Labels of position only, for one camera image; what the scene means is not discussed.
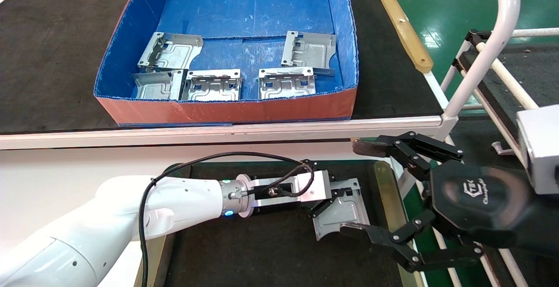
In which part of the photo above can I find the small black work mat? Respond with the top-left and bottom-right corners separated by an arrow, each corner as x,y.
164,161 -> 404,287

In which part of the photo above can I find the white diagonal cart tube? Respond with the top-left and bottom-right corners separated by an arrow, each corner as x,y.
441,42 -> 476,93

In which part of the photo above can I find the curved white frame tube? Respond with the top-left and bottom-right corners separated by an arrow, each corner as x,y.
443,0 -> 521,119

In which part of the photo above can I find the long yellow guide strip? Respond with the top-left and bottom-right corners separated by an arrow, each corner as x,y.
378,0 -> 434,74

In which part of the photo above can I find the black cart mat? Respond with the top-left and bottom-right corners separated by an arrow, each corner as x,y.
459,45 -> 559,174

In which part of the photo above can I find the silver camera mount bracket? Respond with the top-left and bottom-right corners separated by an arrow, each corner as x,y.
248,176 -> 308,210

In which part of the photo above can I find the white table edge rail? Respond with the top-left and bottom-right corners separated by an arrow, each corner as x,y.
0,116 -> 459,150

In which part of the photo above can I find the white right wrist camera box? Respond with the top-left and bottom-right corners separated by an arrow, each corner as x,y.
517,105 -> 559,195

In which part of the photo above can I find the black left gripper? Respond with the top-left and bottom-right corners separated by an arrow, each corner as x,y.
251,159 -> 350,218

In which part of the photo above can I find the cream cart tube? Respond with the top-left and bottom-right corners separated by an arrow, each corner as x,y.
474,38 -> 540,111

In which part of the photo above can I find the silver stamped metal bracket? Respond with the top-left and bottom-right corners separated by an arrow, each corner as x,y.
281,31 -> 338,77
259,67 -> 317,100
138,32 -> 204,71
132,69 -> 186,101
180,69 -> 243,102
312,178 -> 371,241

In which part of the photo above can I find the blue and orange corrugated box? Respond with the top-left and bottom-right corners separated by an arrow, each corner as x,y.
94,0 -> 359,127

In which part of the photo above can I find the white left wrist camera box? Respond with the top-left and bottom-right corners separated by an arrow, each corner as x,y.
297,170 -> 331,202

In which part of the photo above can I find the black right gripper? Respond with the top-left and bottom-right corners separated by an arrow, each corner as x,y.
339,131 -> 559,273

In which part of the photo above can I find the large black table mat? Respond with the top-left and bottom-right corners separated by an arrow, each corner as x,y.
0,0 -> 444,134

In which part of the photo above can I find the white horizontal cart tube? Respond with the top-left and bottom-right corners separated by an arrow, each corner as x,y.
511,28 -> 559,38

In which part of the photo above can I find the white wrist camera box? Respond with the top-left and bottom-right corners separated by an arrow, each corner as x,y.
517,105 -> 559,195
297,170 -> 331,202

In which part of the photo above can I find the small white hook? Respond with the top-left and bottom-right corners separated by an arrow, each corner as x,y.
491,142 -> 516,156

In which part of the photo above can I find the yellow mat edge strip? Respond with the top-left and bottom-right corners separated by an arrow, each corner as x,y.
133,232 -> 175,287
373,161 -> 426,287

